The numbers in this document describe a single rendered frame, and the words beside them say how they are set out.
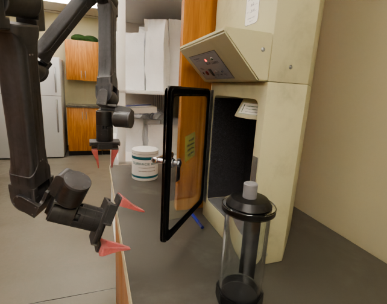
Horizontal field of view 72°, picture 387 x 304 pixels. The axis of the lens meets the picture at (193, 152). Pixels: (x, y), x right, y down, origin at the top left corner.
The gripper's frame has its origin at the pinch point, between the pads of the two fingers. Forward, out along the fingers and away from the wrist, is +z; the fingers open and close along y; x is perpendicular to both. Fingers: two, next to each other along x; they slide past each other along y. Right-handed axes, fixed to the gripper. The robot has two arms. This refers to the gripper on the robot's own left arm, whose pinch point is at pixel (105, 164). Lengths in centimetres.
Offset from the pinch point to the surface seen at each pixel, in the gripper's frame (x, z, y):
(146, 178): 24.0, 14.2, 19.7
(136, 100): 177, -15, 38
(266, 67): -47, -34, 32
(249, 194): -57, -9, 24
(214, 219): -25.2, 12.6, 33.2
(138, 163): 25.4, 7.2, 16.1
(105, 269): 91, 110, 3
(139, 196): 5.9, 15.9, 13.7
